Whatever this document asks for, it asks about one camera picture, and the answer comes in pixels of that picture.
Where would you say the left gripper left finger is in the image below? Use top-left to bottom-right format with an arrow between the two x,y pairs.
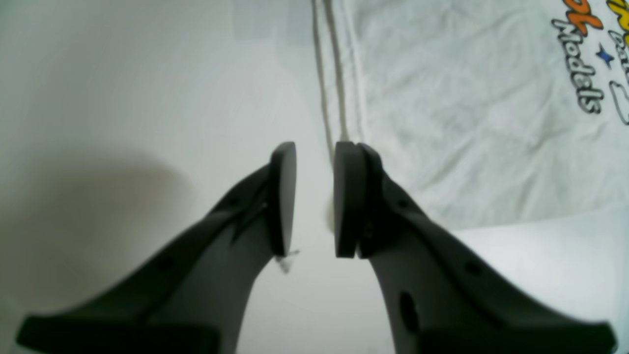
16,142 -> 297,354

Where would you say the white printed T-shirt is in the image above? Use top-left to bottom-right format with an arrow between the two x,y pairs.
312,0 -> 629,229

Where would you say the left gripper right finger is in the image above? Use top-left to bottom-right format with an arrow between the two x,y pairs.
333,142 -> 617,354

